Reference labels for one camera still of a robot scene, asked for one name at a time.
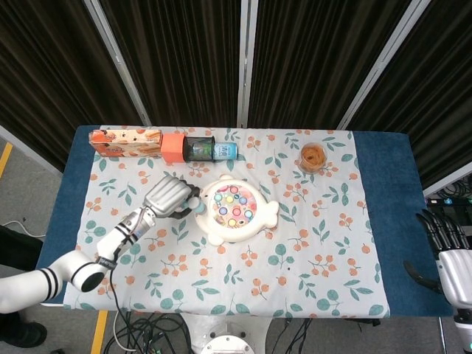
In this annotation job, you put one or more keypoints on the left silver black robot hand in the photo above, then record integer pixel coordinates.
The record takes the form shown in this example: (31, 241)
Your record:
(166, 195)

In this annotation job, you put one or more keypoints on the floral printed tablecloth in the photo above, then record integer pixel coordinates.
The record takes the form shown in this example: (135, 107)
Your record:
(258, 280)

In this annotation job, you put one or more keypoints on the small teal toy rod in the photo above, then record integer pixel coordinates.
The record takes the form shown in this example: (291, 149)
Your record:
(197, 206)

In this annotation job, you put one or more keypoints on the white fish-shaped toy board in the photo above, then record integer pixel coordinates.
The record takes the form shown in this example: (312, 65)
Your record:
(239, 212)

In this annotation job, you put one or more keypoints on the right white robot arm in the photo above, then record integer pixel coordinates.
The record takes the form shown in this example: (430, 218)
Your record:
(464, 326)

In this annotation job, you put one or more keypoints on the black power strip with lights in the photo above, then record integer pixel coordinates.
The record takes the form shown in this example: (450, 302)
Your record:
(448, 201)

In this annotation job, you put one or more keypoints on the dark pleated curtain panel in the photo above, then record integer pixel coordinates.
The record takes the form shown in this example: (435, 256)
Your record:
(442, 92)
(48, 73)
(177, 62)
(317, 62)

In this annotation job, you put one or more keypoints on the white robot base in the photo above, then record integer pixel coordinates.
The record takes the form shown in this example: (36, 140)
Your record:
(228, 335)

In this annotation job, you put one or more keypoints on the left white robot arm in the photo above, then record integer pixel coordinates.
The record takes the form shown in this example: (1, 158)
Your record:
(110, 243)

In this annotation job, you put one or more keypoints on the orange biscuit box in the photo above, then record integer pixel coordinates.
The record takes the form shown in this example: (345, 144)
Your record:
(125, 144)

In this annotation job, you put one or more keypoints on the orange rectangular block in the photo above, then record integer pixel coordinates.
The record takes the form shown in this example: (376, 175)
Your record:
(172, 148)

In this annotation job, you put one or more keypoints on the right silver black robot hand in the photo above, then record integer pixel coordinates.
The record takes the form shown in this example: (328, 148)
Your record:
(457, 273)

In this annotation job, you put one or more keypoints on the white partition frame post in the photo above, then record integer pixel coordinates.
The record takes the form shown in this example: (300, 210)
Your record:
(383, 62)
(246, 62)
(118, 62)

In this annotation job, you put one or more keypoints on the clear jar of rubber bands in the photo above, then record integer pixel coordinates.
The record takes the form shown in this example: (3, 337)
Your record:
(312, 156)

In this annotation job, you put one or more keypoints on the dark blue table cover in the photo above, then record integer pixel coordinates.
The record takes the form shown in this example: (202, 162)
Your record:
(383, 166)

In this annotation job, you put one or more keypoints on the person in dark clothes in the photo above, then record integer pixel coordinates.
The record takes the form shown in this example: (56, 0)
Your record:
(16, 250)

